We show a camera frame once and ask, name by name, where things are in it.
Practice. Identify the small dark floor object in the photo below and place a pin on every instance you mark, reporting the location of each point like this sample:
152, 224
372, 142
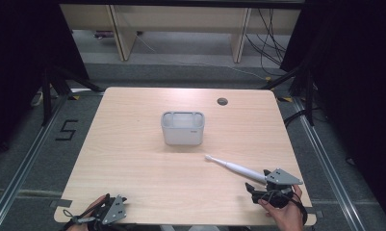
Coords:
103, 34

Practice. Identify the yellow and black tape piece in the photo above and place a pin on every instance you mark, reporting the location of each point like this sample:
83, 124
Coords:
73, 97
285, 99

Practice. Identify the dark curtain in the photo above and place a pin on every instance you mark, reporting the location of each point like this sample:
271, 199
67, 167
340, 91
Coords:
17, 64
357, 80

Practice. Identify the white translucent plastic holder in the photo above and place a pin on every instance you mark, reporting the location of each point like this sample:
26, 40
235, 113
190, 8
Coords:
182, 133

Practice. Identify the black metal stand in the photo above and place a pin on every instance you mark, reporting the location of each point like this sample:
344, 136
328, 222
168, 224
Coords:
309, 96
46, 96

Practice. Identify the metal floor rail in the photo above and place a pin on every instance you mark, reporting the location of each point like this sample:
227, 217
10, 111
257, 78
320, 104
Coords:
20, 173
325, 160

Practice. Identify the person's left hand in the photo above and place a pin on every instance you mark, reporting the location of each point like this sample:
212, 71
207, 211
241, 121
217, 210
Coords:
84, 221

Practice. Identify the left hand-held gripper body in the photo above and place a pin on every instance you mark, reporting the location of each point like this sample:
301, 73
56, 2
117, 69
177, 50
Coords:
114, 210

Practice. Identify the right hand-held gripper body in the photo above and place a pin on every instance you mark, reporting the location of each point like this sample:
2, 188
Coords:
282, 177

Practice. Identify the white electric toothbrush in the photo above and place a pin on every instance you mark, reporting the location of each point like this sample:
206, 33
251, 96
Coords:
242, 169

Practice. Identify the person's right hand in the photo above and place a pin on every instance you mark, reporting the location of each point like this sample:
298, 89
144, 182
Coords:
288, 218

